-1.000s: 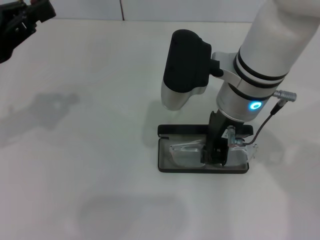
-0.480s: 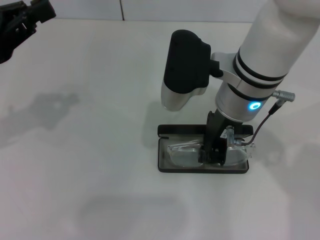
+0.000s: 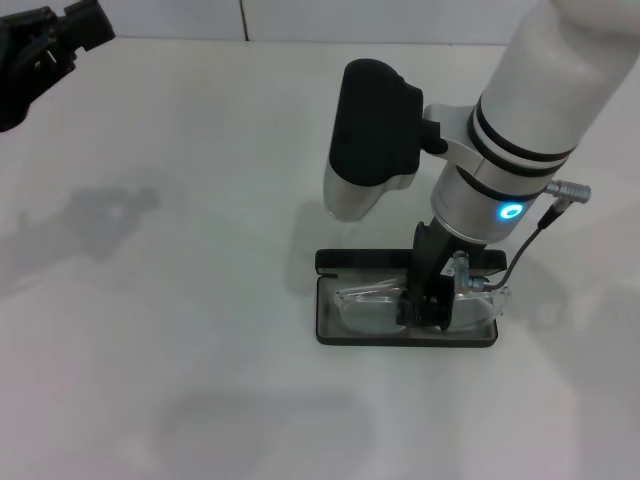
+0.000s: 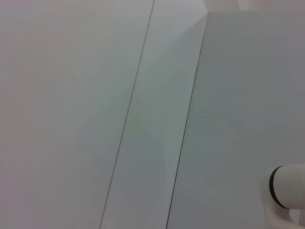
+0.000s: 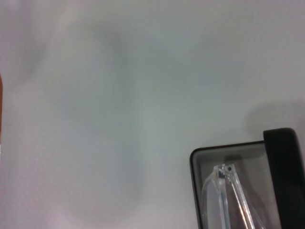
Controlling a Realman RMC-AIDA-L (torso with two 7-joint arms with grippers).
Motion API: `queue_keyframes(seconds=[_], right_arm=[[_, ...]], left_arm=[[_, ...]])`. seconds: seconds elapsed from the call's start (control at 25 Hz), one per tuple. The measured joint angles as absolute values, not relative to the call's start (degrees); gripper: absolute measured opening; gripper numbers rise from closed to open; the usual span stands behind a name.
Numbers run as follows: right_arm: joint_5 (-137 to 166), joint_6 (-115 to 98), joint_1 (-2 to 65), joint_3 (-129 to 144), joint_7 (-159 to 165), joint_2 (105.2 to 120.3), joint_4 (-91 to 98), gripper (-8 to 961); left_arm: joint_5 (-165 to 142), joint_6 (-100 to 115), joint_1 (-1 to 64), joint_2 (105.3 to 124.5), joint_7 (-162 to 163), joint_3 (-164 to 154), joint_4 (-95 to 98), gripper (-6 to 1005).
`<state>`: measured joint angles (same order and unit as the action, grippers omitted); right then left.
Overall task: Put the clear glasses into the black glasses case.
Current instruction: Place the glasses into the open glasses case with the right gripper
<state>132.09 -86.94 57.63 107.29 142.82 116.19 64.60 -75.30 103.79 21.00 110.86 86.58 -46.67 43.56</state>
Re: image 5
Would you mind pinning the black glasses case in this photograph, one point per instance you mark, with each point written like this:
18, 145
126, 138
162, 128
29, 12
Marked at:
286, 179

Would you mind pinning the clear transparent glasses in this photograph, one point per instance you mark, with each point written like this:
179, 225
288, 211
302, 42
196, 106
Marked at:
224, 190

